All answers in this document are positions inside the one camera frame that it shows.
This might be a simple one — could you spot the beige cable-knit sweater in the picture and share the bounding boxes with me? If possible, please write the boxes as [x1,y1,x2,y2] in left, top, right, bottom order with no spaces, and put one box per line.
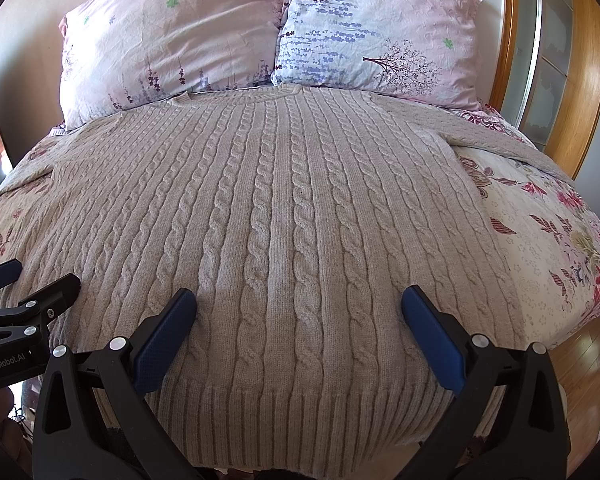
[0,86,560,479]

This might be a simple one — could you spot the floral bed sheet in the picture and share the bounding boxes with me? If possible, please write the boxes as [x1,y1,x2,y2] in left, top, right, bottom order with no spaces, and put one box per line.
[0,92,600,346]

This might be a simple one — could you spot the pink floral pillow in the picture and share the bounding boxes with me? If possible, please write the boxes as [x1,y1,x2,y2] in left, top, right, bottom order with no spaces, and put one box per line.
[59,0,288,129]

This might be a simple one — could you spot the wooden headboard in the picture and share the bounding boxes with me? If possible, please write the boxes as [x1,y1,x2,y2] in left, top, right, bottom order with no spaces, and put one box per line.
[476,0,600,177]

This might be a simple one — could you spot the blue lavender print pillow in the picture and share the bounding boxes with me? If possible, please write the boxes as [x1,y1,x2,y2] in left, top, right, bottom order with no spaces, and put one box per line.
[271,0,483,110]

